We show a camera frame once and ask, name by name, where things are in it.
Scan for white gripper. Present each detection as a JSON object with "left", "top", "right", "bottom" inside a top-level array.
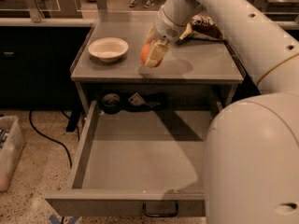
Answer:
[{"left": 143, "top": 0, "right": 203, "bottom": 68}]

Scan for orange fruit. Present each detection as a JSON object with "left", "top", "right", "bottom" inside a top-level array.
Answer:
[{"left": 140, "top": 44, "right": 163, "bottom": 68}]

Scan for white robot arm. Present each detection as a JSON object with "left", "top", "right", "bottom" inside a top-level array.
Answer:
[{"left": 154, "top": 0, "right": 299, "bottom": 224}]

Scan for grey counter cabinet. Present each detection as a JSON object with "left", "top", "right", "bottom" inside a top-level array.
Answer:
[{"left": 71, "top": 12, "right": 243, "bottom": 109}]

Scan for grey open drawer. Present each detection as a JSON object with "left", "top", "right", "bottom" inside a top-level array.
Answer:
[{"left": 46, "top": 103, "right": 212, "bottom": 217}]

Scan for white bowl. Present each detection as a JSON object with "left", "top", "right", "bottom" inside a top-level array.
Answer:
[{"left": 88, "top": 37, "right": 129, "bottom": 63}]

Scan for brown and yellow chip bag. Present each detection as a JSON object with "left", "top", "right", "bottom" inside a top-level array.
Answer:
[{"left": 178, "top": 15, "right": 223, "bottom": 43}]

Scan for black item with white tag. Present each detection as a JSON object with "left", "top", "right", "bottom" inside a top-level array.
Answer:
[{"left": 122, "top": 92, "right": 168, "bottom": 112}]

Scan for black tape roll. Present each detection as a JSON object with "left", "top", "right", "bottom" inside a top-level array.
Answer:
[{"left": 101, "top": 93, "right": 121, "bottom": 114}]

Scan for clear plastic bin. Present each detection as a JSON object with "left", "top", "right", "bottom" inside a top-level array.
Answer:
[{"left": 0, "top": 116, "right": 25, "bottom": 191}]

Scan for grey metal post left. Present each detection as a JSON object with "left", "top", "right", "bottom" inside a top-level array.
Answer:
[{"left": 25, "top": 0, "right": 43, "bottom": 23}]

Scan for black floor cable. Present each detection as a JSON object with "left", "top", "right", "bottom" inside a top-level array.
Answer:
[{"left": 28, "top": 109, "right": 74, "bottom": 170}]

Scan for black drawer handle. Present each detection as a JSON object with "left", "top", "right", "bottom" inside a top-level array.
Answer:
[{"left": 142, "top": 203, "right": 179, "bottom": 218}]

